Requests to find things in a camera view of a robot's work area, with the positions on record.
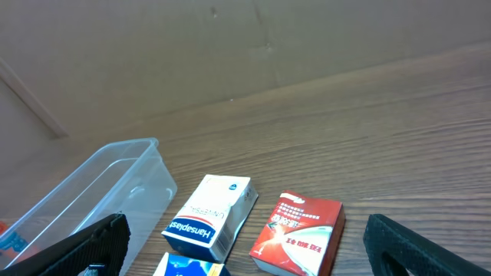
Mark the clear plastic container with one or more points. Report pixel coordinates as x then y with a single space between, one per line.
127 177

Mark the orange tube white cap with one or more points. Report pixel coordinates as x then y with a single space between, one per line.
14 247

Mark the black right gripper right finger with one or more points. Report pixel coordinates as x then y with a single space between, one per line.
394 250

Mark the blue yellow VapoDrops packet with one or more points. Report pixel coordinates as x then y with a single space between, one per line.
178 265

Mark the red white medicine box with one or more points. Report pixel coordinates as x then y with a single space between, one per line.
301 236

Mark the white blue Hansaplast box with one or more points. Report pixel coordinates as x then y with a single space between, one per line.
209 222

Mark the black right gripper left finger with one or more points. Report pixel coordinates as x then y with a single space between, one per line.
99 249

